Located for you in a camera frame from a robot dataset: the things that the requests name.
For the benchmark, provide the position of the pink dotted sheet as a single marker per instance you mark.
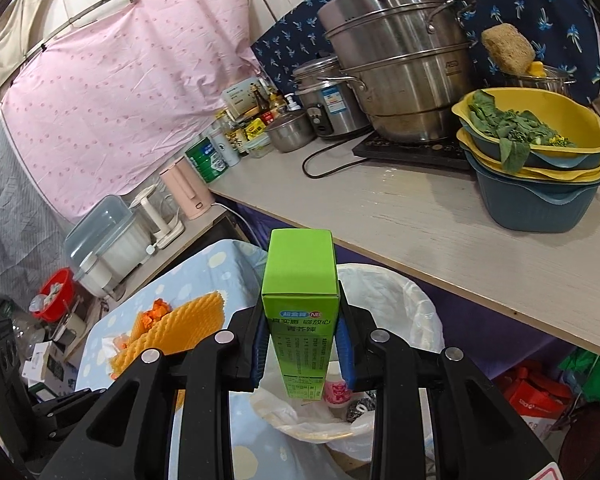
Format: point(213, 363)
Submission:
point(130, 100)

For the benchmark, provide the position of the white and green box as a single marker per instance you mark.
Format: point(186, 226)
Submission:
point(242, 100)

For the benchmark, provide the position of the pink patterned paper cup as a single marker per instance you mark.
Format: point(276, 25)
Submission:
point(337, 390)

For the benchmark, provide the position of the yellow foam net sleeve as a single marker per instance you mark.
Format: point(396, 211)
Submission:
point(180, 325)

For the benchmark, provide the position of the purple counter skirt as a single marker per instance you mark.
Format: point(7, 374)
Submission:
point(480, 340)

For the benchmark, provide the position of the navy floral print cloth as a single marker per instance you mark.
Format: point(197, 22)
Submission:
point(530, 0)

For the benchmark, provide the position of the light green cardboard box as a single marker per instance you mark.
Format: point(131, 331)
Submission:
point(300, 280)

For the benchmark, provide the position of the yellow seasoning packet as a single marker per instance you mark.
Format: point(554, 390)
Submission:
point(256, 130)

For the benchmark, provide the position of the red plastic basin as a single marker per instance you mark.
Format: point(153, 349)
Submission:
point(55, 300)

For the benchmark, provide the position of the leafy green vegetables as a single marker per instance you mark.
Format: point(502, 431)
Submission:
point(515, 125)

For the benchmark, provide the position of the clear food container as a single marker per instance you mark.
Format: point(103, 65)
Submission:
point(259, 146)

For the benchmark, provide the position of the blue spotted blanket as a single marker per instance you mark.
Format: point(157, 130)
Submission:
point(130, 385)

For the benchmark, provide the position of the brown sauce bottle white label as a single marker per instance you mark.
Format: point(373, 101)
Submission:
point(239, 140)

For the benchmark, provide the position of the red and white packet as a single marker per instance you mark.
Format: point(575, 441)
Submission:
point(535, 400)

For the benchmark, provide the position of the dish rack with clear lid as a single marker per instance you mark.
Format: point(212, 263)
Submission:
point(115, 245)

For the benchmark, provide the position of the beige curtain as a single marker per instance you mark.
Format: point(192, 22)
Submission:
point(10, 40)

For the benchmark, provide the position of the black induction cooktop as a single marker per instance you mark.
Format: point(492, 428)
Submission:
point(415, 152)

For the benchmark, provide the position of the pink electric kettle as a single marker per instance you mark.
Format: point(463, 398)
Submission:
point(185, 190)

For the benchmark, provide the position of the large steel steamer pot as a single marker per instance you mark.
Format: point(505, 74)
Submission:
point(405, 75)

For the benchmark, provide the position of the blue ribbed basin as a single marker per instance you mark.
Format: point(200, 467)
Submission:
point(530, 205)

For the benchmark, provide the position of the small lidded steel pot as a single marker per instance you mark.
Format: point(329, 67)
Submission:
point(290, 132)

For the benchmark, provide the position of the green plastic bag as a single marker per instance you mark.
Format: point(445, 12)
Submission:
point(595, 375)

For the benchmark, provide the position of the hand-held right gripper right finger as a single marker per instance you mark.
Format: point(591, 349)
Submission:
point(345, 355)

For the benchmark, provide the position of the white cylindrical appliance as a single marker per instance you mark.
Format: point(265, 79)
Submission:
point(97, 277)

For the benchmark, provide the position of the white lined trash bin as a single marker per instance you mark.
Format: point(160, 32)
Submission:
point(405, 305)

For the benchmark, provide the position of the white pump bottle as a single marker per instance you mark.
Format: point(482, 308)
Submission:
point(293, 102)

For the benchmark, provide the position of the white cardboard box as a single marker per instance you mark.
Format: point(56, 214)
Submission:
point(42, 365)

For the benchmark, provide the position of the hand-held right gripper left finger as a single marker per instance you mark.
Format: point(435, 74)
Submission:
point(257, 360)

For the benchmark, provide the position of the grey curtain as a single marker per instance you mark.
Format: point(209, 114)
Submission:
point(15, 220)

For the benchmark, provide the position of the small steel basin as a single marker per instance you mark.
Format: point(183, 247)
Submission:
point(555, 82)

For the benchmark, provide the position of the low wooden cabinet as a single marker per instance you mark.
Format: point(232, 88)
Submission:
point(200, 240)

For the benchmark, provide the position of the steel rice cooker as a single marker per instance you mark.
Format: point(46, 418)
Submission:
point(330, 105)

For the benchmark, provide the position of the glass kettle white base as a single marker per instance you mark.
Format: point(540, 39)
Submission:
point(157, 220)

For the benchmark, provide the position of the loofah sponge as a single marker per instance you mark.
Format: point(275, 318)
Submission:
point(507, 50)

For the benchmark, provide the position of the dark soy sauce bottle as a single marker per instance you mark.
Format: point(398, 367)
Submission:
point(261, 100)

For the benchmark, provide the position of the round plastic bin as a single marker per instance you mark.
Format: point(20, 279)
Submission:
point(310, 432)

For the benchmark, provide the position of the green tin can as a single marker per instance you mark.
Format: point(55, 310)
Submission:
point(205, 160)

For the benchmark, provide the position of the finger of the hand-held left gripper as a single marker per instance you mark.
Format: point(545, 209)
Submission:
point(65, 410)

